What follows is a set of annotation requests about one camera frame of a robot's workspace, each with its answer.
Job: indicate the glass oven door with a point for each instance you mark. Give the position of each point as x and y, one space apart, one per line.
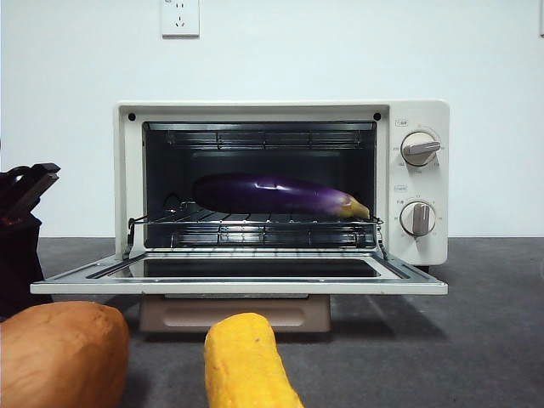
238 289

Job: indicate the purple eggplant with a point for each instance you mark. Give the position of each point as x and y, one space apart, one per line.
263 193

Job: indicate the cream Toshiba toaster oven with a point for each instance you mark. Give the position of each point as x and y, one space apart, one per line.
421 115

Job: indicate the black oven foot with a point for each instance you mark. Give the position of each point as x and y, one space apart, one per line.
424 270

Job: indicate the brown sweet potato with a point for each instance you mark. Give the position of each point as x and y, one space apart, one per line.
59 357

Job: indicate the yellow corn cob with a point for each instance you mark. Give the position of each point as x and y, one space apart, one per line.
242 361

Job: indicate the small cream timer knob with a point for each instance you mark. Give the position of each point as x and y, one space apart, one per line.
418 219

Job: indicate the large cream temperature knob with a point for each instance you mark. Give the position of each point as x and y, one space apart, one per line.
421 149

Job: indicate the white wall socket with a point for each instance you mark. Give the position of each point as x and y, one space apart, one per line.
180 19

